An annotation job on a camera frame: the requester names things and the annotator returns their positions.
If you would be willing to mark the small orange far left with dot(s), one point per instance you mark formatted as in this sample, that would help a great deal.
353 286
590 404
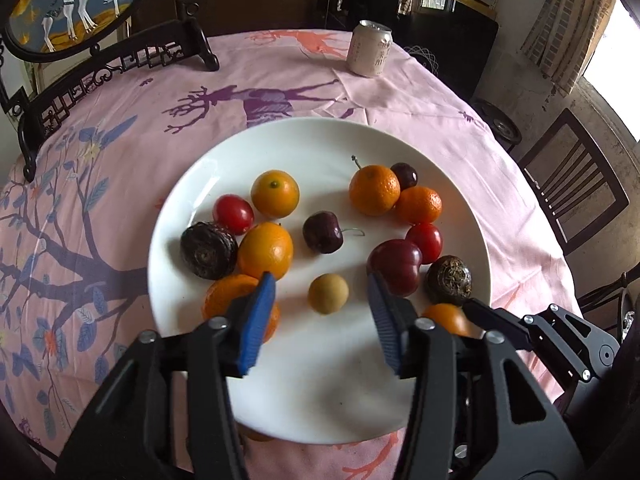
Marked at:
450 317

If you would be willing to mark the tan longan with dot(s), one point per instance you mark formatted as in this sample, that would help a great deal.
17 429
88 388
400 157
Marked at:
328 293

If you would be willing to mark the pink printed tablecloth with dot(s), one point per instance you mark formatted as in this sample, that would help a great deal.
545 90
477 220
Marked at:
74 241

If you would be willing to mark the red cherry tomato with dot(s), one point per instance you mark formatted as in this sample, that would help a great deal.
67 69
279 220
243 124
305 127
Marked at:
428 239
233 213

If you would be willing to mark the dark cherry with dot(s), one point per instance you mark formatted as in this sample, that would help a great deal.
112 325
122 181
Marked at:
323 234
405 174

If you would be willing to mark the white beverage can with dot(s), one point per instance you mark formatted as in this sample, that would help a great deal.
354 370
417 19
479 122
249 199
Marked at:
368 49

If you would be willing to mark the white round plate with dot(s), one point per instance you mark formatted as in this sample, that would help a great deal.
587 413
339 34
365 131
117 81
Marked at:
322 378

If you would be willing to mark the mandarin centre right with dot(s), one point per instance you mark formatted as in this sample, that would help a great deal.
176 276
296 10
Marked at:
418 205

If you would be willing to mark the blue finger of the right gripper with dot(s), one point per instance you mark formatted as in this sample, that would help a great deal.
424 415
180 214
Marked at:
499 320

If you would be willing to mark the large orange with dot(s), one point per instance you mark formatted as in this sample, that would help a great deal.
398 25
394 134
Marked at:
221 293

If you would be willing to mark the small round orange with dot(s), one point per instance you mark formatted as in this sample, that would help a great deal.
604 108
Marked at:
266 248

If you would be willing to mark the yellow orange citrus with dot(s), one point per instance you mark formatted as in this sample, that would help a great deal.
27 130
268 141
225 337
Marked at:
275 194

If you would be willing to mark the bamboo curtain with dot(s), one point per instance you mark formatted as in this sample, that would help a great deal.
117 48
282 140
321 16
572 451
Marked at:
564 37

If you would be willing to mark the round deer screen ornament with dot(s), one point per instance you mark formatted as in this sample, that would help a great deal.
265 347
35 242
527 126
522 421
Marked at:
41 114

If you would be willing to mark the dark wooden chair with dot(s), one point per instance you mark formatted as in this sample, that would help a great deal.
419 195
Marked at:
582 171

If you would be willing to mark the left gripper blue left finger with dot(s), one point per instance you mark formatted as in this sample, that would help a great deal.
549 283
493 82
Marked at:
253 322

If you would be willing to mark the dark water chestnut right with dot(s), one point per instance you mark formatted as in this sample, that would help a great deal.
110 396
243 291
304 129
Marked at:
448 280

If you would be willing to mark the dark red plum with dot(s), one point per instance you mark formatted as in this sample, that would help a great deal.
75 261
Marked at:
398 262

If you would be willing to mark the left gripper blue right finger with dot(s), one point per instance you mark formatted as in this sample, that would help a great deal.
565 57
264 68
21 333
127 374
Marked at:
393 317

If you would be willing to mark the mandarin with green stem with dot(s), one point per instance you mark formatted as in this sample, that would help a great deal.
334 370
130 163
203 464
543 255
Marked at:
374 189

